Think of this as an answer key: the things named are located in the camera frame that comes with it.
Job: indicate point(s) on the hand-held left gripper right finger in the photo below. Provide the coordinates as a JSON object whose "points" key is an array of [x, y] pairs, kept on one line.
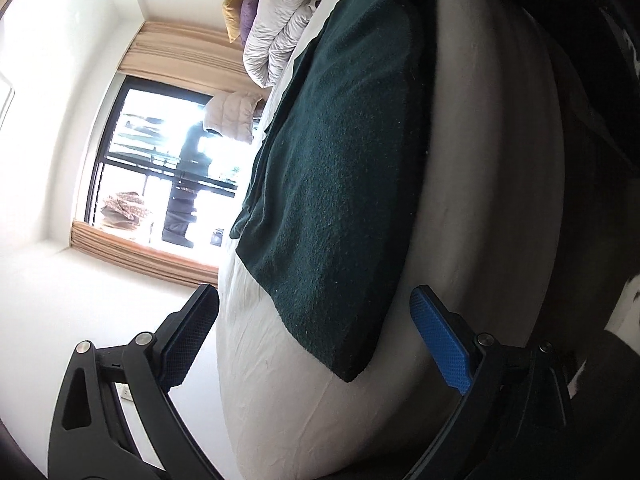
{"points": [[440, 340]]}

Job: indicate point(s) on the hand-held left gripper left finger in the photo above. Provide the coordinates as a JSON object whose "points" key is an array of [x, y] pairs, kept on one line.
{"points": [[192, 340]]}

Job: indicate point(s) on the dark green sweater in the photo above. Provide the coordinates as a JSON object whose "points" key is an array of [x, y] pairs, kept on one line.
{"points": [[340, 185]]}

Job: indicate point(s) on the row of hanging clothes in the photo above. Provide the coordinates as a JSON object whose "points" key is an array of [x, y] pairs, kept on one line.
{"points": [[182, 200]]}

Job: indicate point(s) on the beige curtain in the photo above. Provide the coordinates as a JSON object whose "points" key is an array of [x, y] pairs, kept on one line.
{"points": [[175, 50], [140, 255]]}

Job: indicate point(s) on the white sheeted bed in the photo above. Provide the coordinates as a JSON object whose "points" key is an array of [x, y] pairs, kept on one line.
{"points": [[475, 210]]}

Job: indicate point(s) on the dark cloth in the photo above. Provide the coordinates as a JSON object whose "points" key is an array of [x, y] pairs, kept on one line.
{"points": [[615, 385]]}

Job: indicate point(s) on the beige puffer vest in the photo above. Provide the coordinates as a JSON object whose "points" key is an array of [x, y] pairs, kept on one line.
{"points": [[230, 115]]}

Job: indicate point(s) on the folded white grey duvet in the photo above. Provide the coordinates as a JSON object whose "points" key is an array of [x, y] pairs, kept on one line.
{"points": [[280, 30]]}

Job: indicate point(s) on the purple pillow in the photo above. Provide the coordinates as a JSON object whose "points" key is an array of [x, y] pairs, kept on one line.
{"points": [[249, 15]]}

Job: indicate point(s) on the yellow pillow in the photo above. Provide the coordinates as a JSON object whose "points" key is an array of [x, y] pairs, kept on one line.
{"points": [[235, 7]]}

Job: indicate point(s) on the beige wall socket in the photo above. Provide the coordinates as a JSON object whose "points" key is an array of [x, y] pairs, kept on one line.
{"points": [[126, 393]]}

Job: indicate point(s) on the black balcony door frame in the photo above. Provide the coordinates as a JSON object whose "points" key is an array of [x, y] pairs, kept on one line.
{"points": [[150, 170]]}

